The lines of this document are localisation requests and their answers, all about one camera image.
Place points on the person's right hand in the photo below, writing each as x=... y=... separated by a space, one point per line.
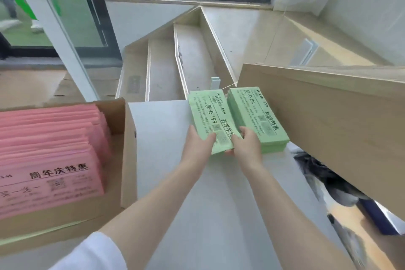
x=250 y=152

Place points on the person's left hand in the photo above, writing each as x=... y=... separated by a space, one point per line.
x=196 y=149

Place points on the person's left thumb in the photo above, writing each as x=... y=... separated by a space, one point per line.
x=212 y=139

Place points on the person's right thumb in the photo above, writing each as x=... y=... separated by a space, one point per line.
x=243 y=133

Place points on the thin stack of green flyers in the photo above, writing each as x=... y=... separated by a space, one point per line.
x=208 y=114

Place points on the person's left forearm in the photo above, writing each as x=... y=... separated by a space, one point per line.
x=158 y=216

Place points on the person's right forearm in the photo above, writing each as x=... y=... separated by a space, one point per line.
x=291 y=222

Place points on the thick stack of green flyers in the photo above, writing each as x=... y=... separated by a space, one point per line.
x=259 y=114

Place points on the light wooden shelf unit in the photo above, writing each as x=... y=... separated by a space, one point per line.
x=193 y=54

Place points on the brown cardboard box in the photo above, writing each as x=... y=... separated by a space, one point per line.
x=128 y=165

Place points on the light wooden board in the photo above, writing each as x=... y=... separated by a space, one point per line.
x=335 y=127

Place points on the stack of pink flyers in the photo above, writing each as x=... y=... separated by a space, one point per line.
x=47 y=159

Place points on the white sleeve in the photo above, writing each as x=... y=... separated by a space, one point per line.
x=91 y=254

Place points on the white framed glass door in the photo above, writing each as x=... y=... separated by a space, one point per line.
x=60 y=35

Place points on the white wall socket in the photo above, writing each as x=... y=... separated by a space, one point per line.
x=306 y=52

